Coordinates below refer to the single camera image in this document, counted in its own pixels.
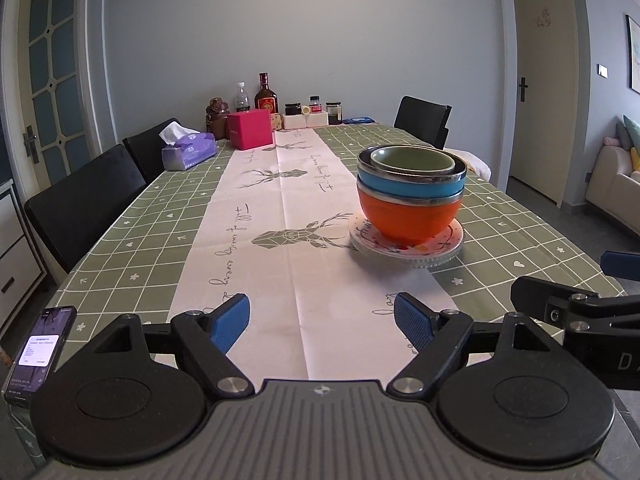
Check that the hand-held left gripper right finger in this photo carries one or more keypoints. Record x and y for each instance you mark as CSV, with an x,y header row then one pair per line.
x,y
412,317

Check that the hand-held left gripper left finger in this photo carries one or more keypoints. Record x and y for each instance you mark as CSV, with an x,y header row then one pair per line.
x,y
232,320

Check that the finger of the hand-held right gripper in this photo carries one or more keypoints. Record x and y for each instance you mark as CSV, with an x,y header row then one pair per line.
x,y
535,300
622,265

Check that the white painted plate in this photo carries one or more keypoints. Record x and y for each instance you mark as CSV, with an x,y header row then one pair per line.
x,y
450,241

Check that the orange steel bowl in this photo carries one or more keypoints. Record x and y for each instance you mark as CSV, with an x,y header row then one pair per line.
x,y
410,220

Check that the blue steel bowl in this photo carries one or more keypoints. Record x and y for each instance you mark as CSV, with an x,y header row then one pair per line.
x,y
400,187

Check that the green ceramic bowl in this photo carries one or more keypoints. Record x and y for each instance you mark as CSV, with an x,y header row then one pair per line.
x,y
412,160

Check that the white printed table runner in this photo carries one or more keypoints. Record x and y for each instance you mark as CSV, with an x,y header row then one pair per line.
x,y
300,280

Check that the beige sofa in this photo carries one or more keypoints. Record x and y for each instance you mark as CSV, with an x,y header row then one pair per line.
x,y
612,185

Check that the yellow cushion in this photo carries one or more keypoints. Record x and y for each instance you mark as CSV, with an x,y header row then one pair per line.
x,y
635,159

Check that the green checked tablecloth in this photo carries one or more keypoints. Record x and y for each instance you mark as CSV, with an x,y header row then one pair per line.
x,y
140,240

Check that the pink plush toy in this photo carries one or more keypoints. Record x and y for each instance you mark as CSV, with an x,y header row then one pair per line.
x,y
611,141

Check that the teal cushion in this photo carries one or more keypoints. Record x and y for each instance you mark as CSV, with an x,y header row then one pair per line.
x,y
629,132

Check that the white cloth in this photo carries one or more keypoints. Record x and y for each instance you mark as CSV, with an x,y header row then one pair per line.
x,y
480,167

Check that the purple tissue box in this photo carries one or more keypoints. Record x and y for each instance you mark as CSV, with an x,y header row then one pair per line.
x,y
192,152

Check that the black chair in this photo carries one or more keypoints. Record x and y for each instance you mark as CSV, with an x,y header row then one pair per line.
x,y
420,117
80,205
145,152

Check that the pink box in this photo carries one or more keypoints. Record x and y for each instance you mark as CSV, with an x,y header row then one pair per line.
x,y
250,130

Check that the plain cream door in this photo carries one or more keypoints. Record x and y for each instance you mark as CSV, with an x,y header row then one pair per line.
x,y
547,85

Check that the black smartphone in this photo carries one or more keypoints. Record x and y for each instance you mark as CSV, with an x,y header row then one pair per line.
x,y
40,355

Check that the cream patterned holder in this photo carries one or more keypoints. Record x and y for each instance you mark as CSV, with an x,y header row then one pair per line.
x,y
276,122

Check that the brown figurine jar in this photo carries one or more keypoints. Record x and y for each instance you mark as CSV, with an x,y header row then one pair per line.
x,y
216,117

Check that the blue flat packet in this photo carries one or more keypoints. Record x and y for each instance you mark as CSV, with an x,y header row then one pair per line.
x,y
359,120

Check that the white rectangular box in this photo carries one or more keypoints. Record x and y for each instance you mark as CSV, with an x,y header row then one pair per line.
x,y
300,121

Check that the glass jar dark contents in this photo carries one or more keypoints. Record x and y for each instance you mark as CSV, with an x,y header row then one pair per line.
x,y
334,114

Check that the dark lidded jar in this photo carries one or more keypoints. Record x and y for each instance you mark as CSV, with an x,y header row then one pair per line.
x,y
293,109

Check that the clear water bottle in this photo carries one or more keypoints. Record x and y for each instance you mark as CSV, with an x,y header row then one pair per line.
x,y
242,97

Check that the white drawer cabinet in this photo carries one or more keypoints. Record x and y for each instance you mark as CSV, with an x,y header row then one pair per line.
x,y
17,260

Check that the liquor bottle red label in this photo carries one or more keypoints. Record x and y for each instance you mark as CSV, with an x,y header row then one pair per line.
x,y
266,97

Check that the small ink bottle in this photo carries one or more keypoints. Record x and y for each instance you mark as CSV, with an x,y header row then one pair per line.
x,y
314,105

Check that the wall light switch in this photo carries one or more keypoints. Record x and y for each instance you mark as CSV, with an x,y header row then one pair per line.
x,y
603,71

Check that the framed wall picture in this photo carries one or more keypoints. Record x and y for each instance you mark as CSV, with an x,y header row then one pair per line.
x,y
634,55

